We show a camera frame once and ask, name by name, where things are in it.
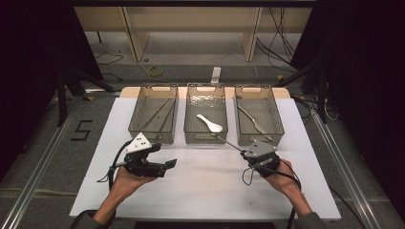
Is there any black cable bundle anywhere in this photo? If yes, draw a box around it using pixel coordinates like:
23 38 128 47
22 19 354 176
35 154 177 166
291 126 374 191
256 6 297 65

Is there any steel table knife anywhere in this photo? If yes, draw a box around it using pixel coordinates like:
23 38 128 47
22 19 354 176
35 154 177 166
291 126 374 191
236 95 274 141

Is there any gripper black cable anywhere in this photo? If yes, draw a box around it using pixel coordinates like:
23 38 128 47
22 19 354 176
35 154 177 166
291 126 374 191
242 158 303 229
96 141 133 193

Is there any person's left hand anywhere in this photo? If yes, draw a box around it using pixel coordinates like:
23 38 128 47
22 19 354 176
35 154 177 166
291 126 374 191
109 166 160 203

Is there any white spoon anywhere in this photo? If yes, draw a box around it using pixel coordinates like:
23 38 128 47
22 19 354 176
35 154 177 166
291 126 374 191
196 114 224 134

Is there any smoky clear plastic bin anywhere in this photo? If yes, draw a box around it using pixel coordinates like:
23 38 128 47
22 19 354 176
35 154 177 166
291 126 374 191
234 84 285 147
183 82 229 145
127 83 180 145

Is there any black metal stand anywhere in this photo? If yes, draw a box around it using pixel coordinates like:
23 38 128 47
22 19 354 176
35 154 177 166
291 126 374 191
55 61 117 128
276 58 330 125

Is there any beige wooden shelf unit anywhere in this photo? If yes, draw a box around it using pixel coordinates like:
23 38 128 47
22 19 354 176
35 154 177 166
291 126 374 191
75 6 313 63

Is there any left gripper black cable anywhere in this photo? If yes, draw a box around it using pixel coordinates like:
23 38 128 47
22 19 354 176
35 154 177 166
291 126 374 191
96 141 133 193

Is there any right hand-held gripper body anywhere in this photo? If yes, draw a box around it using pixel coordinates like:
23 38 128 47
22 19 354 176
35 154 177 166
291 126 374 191
240 139 282 178

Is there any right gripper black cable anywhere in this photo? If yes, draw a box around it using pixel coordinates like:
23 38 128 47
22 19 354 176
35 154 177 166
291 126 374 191
242 158 303 229

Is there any metal chopstick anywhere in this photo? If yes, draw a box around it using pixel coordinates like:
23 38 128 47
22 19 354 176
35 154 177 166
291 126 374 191
158 98 177 133
139 97 172 132

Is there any white cable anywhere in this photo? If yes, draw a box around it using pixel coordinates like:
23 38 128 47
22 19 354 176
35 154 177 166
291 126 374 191
219 52 260 86

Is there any yellow tape roll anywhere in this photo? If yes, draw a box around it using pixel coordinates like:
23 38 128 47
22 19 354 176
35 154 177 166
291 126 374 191
148 65 165 77

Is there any person's right hand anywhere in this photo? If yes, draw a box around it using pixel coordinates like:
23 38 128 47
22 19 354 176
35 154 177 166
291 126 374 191
265 158 304 200

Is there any white power strip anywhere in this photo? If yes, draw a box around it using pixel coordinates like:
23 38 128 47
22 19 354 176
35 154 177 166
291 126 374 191
210 66 223 84

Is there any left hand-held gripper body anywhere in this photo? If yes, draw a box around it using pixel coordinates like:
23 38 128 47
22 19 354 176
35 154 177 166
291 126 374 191
123 132 167 178

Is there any aluminium floor rail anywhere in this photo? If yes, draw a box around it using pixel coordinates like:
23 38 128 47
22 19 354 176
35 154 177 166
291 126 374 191
0 94 82 229
310 111 381 229

